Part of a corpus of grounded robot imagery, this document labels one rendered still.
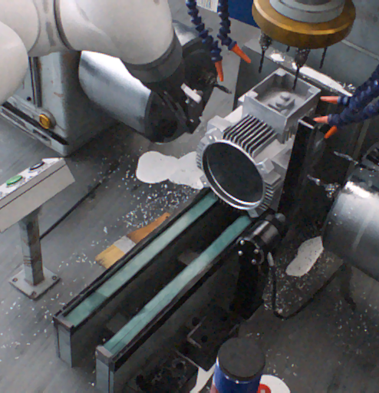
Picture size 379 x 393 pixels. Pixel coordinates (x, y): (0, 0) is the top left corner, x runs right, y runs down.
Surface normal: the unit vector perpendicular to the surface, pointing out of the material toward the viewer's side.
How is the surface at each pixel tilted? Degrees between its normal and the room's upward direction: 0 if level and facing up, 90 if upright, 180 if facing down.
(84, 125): 90
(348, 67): 90
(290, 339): 0
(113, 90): 81
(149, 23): 90
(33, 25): 71
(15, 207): 54
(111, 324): 0
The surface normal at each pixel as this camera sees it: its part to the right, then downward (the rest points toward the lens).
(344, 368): 0.11, -0.69
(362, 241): -0.57, 0.41
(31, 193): 0.71, 0.00
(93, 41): -0.22, 0.90
